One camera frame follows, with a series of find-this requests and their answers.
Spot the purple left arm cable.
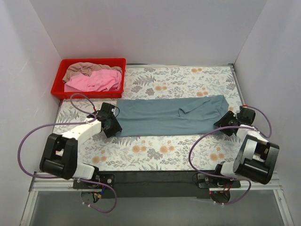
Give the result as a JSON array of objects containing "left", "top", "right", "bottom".
[{"left": 18, "top": 93, "right": 118, "bottom": 214}]

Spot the blue-grey t shirt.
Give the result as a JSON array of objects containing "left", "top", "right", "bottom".
[{"left": 116, "top": 95, "right": 229, "bottom": 137}]

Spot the beige t shirt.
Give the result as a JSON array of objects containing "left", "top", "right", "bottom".
[{"left": 62, "top": 62, "right": 122, "bottom": 83}]

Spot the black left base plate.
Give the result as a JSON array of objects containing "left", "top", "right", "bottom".
[{"left": 72, "top": 173, "right": 115, "bottom": 189}]

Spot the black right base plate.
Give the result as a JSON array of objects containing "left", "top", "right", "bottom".
[{"left": 192, "top": 173, "right": 241, "bottom": 188}]

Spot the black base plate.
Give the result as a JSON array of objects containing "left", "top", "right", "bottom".
[
  {"left": 192, "top": 173, "right": 241, "bottom": 188},
  {"left": 72, "top": 173, "right": 115, "bottom": 189}
]

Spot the aluminium right side rail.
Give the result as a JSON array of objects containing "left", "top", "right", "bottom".
[{"left": 227, "top": 63, "right": 269, "bottom": 170}]

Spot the pink t shirt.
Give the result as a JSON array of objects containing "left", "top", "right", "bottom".
[{"left": 64, "top": 69, "right": 122, "bottom": 92}]

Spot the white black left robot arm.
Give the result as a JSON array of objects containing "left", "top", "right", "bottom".
[{"left": 40, "top": 103, "right": 122, "bottom": 188}]

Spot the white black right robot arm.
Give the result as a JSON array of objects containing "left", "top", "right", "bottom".
[{"left": 213, "top": 105, "right": 279, "bottom": 187}]

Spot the floral table mat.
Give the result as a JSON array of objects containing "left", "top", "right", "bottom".
[{"left": 45, "top": 65, "right": 263, "bottom": 172}]

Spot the red plastic bin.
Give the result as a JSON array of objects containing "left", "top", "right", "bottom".
[{"left": 51, "top": 58, "right": 126, "bottom": 99}]

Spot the aluminium front frame rail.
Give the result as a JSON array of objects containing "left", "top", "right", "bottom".
[{"left": 29, "top": 173, "right": 283, "bottom": 192}]

